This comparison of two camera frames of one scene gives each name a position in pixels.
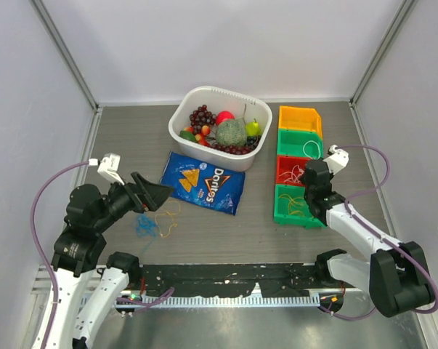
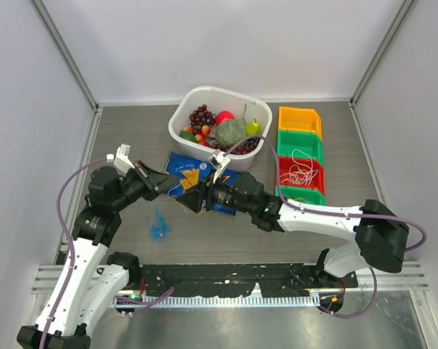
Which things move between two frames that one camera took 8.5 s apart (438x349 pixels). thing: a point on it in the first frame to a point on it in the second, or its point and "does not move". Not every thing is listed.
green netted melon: (232, 133) does not move
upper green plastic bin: (299, 143) does not move
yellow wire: (173, 212) to (202, 209)
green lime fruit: (187, 134) does not move
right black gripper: (331, 175) to (193, 199)
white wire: (295, 173) does not move
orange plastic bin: (305, 118) does not move
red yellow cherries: (200, 138) does not move
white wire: (311, 140) to (305, 153)
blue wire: (146, 227) to (157, 230)
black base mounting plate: (236, 280) does not move
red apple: (224, 115) does not move
